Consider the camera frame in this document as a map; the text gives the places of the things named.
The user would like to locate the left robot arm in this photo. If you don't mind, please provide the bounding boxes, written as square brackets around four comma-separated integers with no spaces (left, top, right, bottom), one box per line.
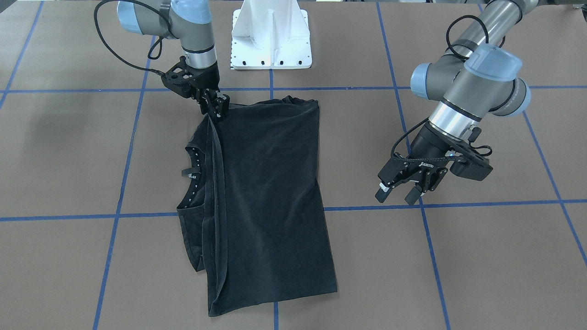
[375,0,539,205]

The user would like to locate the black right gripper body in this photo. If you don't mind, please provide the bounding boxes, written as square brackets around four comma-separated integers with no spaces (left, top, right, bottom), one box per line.
[161,56,220,99]

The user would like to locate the brown paper table cover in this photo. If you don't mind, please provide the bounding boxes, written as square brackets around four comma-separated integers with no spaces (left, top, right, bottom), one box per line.
[0,1,587,330]

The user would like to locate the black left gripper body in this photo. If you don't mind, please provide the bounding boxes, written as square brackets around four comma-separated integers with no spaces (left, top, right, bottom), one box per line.
[378,121,493,191]

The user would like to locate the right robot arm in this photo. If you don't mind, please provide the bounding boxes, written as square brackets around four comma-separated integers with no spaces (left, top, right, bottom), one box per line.
[117,0,229,117]

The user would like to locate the black printed t-shirt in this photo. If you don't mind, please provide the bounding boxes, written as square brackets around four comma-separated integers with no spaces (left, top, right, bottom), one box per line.
[177,96,338,317]

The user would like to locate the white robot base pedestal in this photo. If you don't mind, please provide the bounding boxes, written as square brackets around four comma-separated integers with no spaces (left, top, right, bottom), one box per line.
[230,0,313,70]

